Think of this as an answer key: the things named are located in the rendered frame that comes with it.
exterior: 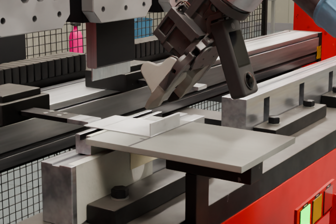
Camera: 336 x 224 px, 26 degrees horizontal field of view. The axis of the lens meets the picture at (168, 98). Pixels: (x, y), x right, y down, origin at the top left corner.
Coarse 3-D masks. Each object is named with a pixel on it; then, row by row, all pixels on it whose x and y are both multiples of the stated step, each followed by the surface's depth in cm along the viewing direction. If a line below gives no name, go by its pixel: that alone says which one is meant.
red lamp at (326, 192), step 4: (328, 188) 138; (332, 188) 141; (324, 192) 137; (328, 192) 139; (324, 196) 137; (328, 196) 139; (324, 200) 137; (328, 200) 139; (324, 204) 137; (328, 204) 140; (324, 208) 138; (328, 208) 140; (324, 212) 138
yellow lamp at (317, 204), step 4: (320, 196) 135; (316, 200) 133; (320, 200) 135; (316, 204) 133; (320, 204) 135; (316, 208) 133; (320, 208) 135; (316, 212) 134; (320, 212) 136; (312, 216) 132; (316, 216) 134; (320, 216) 136; (312, 220) 132; (316, 220) 134
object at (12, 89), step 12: (12, 84) 134; (0, 96) 124; (12, 96) 125; (24, 96) 128; (36, 96) 129; (48, 96) 132; (0, 108) 122; (12, 108) 124; (24, 108) 127; (36, 108) 128; (48, 108) 132; (0, 120) 123; (12, 120) 125; (60, 120) 121; (72, 120) 120; (84, 120) 119; (96, 120) 120
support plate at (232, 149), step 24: (96, 144) 109; (120, 144) 106; (144, 144) 106; (168, 144) 106; (192, 144) 106; (216, 144) 106; (240, 144) 106; (264, 144) 106; (288, 144) 109; (216, 168) 98; (240, 168) 96
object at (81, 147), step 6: (138, 114) 125; (144, 114) 127; (150, 114) 125; (156, 114) 126; (84, 132) 113; (90, 132) 114; (78, 138) 112; (84, 138) 113; (78, 144) 113; (84, 144) 112; (78, 150) 113; (84, 150) 112; (90, 150) 112
